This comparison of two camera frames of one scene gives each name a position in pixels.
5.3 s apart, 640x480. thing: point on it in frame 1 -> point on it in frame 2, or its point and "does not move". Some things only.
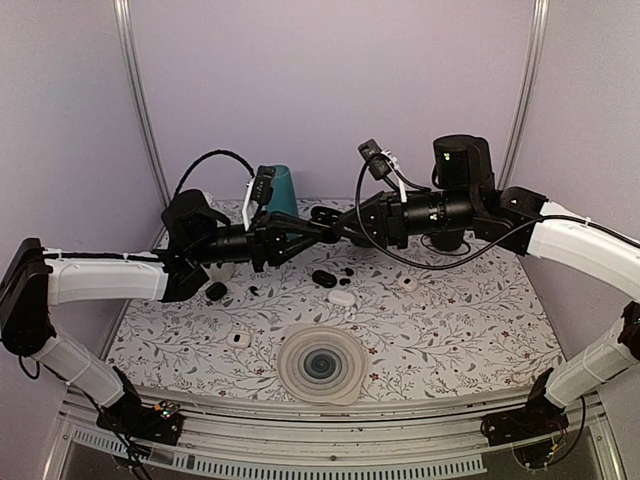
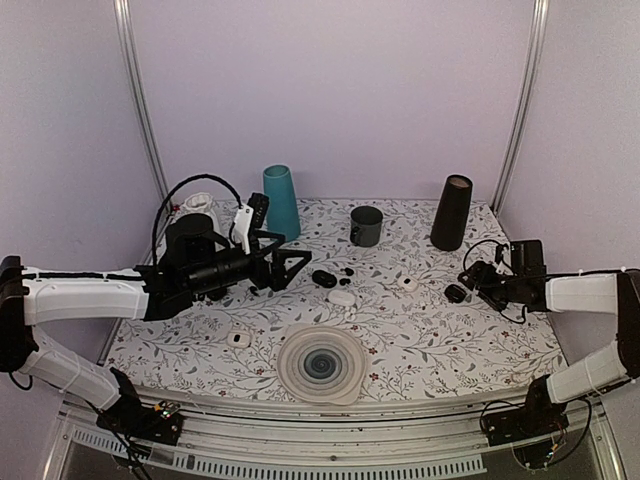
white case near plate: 239,339 does not move
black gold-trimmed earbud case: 324,215 -> 455,294
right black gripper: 387,218 -> 482,286
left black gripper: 269,242 -> 277,279
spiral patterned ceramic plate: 322,363 does not move
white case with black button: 408,283 does not move
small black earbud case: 216,291 does not move
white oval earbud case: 341,297 does not move
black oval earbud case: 323,278 does not move
